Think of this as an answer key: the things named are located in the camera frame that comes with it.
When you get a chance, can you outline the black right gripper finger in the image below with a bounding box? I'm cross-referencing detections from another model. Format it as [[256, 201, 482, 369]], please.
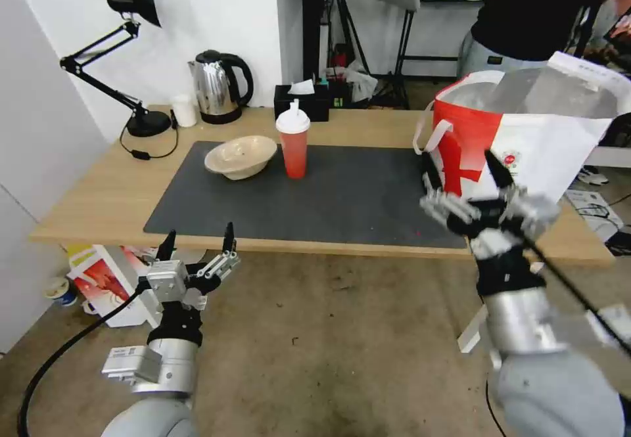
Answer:
[[484, 149, 561, 242], [419, 153, 482, 232]]

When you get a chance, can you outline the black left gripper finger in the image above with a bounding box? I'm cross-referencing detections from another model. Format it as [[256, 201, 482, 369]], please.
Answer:
[[145, 229, 178, 273], [197, 221, 241, 281]]

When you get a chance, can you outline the red and white takeout bag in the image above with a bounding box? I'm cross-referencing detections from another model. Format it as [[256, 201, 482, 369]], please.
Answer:
[[413, 51, 631, 355]]

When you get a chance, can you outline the white plastic bag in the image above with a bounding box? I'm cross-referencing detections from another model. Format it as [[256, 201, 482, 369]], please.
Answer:
[[344, 60, 379, 104]]

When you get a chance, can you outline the white printed flat box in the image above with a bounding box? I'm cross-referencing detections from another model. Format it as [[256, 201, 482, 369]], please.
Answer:
[[564, 188, 625, 242]]

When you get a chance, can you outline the white and red cardboard box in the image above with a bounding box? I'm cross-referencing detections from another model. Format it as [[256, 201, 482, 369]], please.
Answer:
[[66, 244, 164, 329]]

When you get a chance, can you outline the white sneaker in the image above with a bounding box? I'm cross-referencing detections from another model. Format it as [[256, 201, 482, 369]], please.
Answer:
[[576, 164, 610, 187]]

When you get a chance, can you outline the dark grey desk mat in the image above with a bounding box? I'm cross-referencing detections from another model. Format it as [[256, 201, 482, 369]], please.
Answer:
[[143, 141, 468, 250]]

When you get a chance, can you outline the beige paper bowl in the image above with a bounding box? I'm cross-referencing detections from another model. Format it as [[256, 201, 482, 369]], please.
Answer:
[[204, 135, 279, 181]]

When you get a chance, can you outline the paper cup with blue print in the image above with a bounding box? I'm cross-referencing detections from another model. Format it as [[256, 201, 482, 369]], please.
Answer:
[[44, 277, 79, 308]]

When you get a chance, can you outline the small white cup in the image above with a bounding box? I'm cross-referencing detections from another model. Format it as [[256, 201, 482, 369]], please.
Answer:
[[170, 94, 198, 128]]

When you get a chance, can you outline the red cup with white lid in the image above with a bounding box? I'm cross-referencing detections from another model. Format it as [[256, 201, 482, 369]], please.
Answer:
[[275, 97, 312, 180]]

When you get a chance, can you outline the black tissue box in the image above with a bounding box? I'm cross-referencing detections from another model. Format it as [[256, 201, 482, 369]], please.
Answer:
[[273, 80, 332, 122]]

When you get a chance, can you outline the steel electric kettle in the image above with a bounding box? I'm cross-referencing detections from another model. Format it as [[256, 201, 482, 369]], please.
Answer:
[[187, 50, 255, 126]]

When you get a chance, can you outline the black light stand tripod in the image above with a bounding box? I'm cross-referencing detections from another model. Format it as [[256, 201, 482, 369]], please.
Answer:
[[319, 0, 411, 110]]

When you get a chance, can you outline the black desk lamp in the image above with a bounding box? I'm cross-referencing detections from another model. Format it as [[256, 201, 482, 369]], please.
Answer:
[[58, 0, 172, 137]]

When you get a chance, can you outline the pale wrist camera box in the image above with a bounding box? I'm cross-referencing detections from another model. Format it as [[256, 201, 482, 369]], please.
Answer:
[[146, 259, 190, 306]]

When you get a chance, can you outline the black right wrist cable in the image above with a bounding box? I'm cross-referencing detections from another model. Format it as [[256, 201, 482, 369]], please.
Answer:
[[507, 223, 631, 357]]

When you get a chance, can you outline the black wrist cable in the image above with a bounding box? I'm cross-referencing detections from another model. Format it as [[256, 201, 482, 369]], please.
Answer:
[[17, 279, 151, 437], [507, 223, 631, 357]]

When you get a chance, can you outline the black lamp cable with switch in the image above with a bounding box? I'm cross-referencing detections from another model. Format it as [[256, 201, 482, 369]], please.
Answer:
[[120, 120, 180, 162]]

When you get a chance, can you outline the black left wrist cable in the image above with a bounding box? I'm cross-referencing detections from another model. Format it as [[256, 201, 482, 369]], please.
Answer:
[[17, 279, 151, 437]]

